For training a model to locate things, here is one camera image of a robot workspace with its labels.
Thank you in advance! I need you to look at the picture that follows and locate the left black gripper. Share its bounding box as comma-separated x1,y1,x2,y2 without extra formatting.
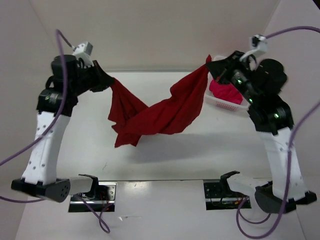
72,59,116,95

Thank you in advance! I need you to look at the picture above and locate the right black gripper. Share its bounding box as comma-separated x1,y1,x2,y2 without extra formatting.
203,48,258,101

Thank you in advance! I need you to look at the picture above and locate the dark red t shirt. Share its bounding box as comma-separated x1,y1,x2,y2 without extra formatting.
108,65,209,148

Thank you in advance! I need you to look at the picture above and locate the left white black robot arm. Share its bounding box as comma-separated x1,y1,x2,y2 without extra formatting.
10,54,115,203

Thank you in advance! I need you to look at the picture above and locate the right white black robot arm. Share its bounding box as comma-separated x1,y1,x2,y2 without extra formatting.
205,51,317,214

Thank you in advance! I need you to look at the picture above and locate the pink t shirt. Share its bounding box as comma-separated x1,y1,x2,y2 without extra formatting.
209,80,243,105

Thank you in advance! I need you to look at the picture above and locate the white plastic basket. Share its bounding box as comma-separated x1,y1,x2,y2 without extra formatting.
204,54,251,112

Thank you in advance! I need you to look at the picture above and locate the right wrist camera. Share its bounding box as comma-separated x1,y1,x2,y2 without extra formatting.
239,34,268,62

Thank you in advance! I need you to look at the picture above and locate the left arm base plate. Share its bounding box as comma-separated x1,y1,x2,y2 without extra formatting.
68,181,117,213

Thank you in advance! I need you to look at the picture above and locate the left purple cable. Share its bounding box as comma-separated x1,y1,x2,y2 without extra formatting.
0,29,111,234

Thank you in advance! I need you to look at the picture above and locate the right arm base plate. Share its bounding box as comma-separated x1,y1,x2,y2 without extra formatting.
203,180,246,211

